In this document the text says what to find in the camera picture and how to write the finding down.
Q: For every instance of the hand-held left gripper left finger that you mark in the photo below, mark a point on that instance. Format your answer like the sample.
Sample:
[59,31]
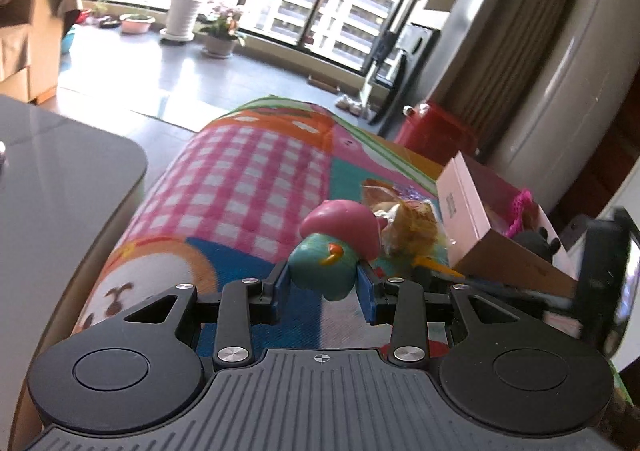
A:
[281,298]

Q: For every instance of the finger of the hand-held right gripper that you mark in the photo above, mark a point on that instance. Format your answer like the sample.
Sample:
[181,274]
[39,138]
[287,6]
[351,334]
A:
[525,293]

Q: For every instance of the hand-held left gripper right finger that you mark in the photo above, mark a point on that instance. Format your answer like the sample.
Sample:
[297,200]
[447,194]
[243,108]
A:
[366,298]

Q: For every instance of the black plush toy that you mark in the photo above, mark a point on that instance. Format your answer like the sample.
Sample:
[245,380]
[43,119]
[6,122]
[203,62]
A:
[537,243]

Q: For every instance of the teal and pink toy figure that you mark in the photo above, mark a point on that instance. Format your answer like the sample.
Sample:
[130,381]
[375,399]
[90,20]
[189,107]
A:
[325,256]

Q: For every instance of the yellow toy block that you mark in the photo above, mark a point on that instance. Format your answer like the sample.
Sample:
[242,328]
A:
[440,268]

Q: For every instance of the pink plastic toy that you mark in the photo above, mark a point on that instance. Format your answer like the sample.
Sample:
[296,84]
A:
[520,211]

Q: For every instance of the bagged bread loaf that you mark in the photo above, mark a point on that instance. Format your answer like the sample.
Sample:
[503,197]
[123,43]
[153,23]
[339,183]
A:
[410,226]

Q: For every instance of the pink cardboard box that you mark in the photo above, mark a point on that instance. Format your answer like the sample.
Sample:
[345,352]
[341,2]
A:
[465,211]

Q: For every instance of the colourful play mat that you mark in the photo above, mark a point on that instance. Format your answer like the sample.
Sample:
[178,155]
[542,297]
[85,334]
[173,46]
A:
[240,171]

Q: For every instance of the red bin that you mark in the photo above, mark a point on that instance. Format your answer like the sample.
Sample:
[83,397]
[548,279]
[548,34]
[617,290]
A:
[437,131]

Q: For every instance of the white standing air conditioner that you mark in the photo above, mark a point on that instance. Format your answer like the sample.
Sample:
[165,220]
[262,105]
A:
[565,96]

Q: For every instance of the white slippers pair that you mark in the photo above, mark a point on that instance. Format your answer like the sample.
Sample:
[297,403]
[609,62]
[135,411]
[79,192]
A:
[350,103]

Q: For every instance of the upright vacuum cleaner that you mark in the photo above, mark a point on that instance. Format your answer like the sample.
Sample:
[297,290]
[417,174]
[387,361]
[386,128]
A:
[385,61]

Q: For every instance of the grey table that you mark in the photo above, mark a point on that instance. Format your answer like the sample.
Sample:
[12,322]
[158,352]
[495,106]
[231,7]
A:
[55,211]

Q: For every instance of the beige curtain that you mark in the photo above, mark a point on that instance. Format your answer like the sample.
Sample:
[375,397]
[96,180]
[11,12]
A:
[500,31]

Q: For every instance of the small flowering potted plant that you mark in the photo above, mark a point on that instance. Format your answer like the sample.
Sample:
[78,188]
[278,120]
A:
[220,38]

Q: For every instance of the pink basin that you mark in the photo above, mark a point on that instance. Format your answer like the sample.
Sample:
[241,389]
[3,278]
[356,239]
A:
[137,24]

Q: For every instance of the teal bowl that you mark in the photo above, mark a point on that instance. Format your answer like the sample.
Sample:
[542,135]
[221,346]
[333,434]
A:
[68,41]

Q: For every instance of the brown sofa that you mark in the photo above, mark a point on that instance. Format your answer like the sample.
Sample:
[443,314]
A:
[25,56]

